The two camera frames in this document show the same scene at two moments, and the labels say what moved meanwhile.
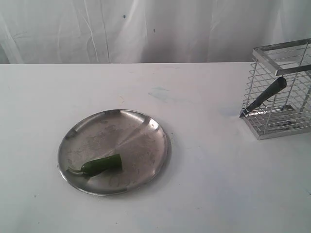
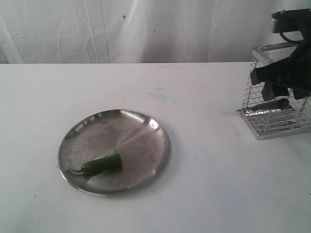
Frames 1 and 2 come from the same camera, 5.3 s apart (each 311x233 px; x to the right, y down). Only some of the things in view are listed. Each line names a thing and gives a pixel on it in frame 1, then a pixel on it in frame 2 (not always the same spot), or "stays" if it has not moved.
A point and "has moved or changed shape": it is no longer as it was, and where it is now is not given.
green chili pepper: (101, 166) stays
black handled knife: (280, 84) has moved or changed shape
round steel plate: (142, 143) stays
